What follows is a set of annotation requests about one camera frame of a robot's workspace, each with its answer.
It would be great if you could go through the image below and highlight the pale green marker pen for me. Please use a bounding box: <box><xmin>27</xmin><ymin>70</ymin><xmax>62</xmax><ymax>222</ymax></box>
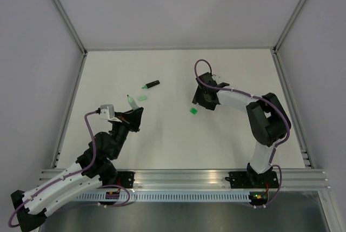
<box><xmin>127</xmin><ymin>95</ymin><xmax>139</xmax><ymax>110</ymax></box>

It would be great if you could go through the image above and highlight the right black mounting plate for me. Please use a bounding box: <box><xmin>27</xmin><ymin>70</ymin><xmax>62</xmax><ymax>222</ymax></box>
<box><xmin>225</xmin><ymin>170</ymin><xmax>279</xmax><ymax>189</ymax></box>

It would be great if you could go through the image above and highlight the white slotted cable duct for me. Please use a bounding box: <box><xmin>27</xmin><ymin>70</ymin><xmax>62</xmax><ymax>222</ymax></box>
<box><xmin>75</xmin><ymin>191</ymin><xmax>251</xmax><ymax>203</ymax></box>

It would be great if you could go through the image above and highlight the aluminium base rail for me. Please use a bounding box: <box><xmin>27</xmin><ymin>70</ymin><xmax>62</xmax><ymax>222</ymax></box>
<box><xmin>40</xmin><ymin>169</ymin><xmax>332</xmax><ymax>189</ymax></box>

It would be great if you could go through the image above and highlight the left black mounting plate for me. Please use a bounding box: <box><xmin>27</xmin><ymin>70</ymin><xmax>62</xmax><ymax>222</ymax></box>
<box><xmin>115</xmin><ymin>171</ymin><xmax>135</xmax><ymax>189</ymax></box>

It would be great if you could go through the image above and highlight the black green highlighter pen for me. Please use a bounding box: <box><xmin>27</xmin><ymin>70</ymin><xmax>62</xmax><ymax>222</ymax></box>
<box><xmin>142</xmin><ymin>80</ymin><xmax>160</xmax><ymax>89</ymax></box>

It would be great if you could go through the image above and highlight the right aluminium frame post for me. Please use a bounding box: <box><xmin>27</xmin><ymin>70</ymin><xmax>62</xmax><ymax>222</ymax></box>
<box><xmin>272</xmin><ymin>0</ymin><xmax>308</xmax><ymax>54</ymax></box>

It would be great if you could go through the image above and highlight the left aluminium frame post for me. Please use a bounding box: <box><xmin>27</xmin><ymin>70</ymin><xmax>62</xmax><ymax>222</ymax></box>
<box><xmin>51</xmin><ymin>0</ymin><xmax>87</xmax><ymax>56</ymax></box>

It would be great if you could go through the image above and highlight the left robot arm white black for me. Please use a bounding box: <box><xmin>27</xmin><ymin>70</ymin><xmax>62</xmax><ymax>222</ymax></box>
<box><xmin>8</xmin><ymin>105</ymin><xmax>144</xmax><ymax>231</ymax></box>

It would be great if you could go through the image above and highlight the black mounting plate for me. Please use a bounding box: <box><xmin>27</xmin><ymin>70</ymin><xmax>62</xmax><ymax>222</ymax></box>
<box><xmin>115</xmin><ymin>171</ymin><xmax>135</xmax><ymax>189</ymax></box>
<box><xmin>225</xmin><ymin>170</ymin><xmax>279</xmax><ymax>189</ymax></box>

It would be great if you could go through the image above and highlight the bright green marker cap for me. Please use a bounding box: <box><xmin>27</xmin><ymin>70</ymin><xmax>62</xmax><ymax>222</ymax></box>
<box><xmin>190</xmin><ymin>108</ymin><xmax>198</xmax><ymax>115</ymax></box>

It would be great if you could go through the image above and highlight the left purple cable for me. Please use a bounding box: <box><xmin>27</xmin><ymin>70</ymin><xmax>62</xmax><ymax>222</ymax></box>
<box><xmin>9</xmin><ymin>109</ymin><xmax>102</xmax><ymax>227</ymax></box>

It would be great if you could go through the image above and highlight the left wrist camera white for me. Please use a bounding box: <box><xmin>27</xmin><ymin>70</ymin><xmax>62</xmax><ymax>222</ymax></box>
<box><xmin>99</xmin><ymin>104</ymin><xmax>115</xmax><ymax>120</ymax></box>

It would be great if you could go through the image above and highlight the aluminium frame post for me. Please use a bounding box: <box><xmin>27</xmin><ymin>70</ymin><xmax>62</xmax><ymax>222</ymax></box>
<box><xmin>272</xmin><ymin>0</ymin><xmax>308</xmax><ymax>54</ymax></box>
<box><xmin>51</xmin><ymin>0</ymin><xmax>87</xmax><ymax>56</ymax></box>

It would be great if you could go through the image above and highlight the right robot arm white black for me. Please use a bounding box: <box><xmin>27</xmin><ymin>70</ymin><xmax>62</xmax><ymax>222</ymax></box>
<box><xmin>192</xmin><ymin>72</ymin><xmax>291</xmax><ymax>189</ymax></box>

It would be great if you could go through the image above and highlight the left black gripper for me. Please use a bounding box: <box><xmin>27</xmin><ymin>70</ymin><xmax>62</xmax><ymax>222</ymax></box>
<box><xmin>110</xmin><ymin>107</ymin><xmax>144</xmax><ymax>158</ymax></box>

